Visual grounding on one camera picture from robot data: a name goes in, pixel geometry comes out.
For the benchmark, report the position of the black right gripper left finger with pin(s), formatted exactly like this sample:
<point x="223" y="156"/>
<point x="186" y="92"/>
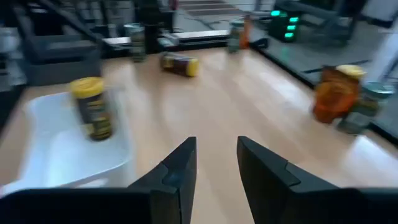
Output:
<point x="168" y="202"/>

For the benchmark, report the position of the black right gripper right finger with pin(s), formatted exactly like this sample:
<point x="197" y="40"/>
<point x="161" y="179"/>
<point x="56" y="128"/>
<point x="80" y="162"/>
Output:
<point x="280" y="202"/>

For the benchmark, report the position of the yellow-lid brown spice jar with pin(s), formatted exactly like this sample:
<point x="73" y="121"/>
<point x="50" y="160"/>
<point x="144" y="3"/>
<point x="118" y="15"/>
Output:
<point x="180" y="65"/>
<point x="353" y="71"/>
<point x="93" y="115"/>

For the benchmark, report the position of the green-lid herb spice jar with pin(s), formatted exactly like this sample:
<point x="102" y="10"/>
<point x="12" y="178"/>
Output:
<point x="370" y="104"/>
<point x="234" y="37"/>
<point x="137" y="43"/>

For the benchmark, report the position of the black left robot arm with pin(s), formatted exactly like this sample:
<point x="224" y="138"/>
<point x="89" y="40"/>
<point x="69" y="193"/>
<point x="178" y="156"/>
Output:
<point x="152" y="18"/>

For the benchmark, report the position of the orange spice pouch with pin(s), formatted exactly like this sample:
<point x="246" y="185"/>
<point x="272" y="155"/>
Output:
<point x="334" y="96"/>
<point x="247" y="34"/>

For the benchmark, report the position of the black computer with green lights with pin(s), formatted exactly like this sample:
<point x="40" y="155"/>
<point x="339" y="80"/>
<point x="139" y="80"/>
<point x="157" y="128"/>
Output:
<point x="284" y="28"/>

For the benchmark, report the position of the translucent grey plastic bin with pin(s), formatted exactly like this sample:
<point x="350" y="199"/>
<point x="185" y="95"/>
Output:
<point x="62" y="62"/>

